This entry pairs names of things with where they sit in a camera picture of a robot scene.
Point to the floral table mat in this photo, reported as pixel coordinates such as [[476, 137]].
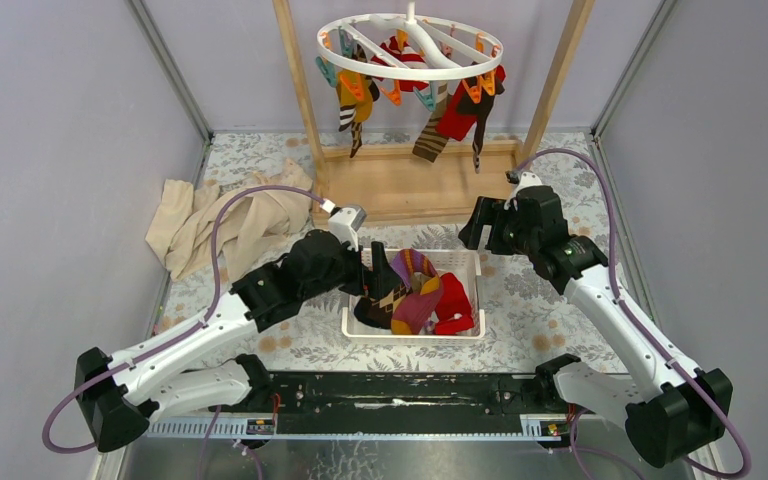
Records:
[[520, 320]]

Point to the beige crumpled cloth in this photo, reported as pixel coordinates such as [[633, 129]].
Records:
[[180, 231]]

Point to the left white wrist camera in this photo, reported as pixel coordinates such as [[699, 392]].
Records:
[[344, 222]]

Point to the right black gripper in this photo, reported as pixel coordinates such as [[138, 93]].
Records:
[[487, 210]]

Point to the wooden hanging rack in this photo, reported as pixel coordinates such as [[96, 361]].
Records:
[[395, 187]]

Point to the brown tan striped sock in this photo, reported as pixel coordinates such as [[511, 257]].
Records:
[[430, 143]]

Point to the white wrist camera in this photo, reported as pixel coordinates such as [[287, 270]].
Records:
[[520, 179], [344, 222]]

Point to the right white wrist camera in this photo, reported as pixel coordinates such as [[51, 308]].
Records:
[[520, 179]]

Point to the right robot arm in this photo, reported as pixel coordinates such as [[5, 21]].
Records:
[[670, 407]]

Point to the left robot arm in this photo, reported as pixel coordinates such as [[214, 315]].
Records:
[[122, 394]]

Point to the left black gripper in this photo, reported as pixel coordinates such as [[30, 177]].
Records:
[[383, 279]]

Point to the purple orange striped sock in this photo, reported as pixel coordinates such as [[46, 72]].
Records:
[[417, 272]]

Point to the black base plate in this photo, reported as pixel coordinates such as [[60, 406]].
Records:
[[388, 403]]

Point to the mustard yellow sock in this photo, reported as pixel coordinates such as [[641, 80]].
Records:
[[356, 94]]

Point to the white plastic basket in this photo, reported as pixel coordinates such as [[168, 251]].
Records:
[[464, 265]]

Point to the white round clip hanger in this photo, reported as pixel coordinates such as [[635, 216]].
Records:
[[448, 50]]

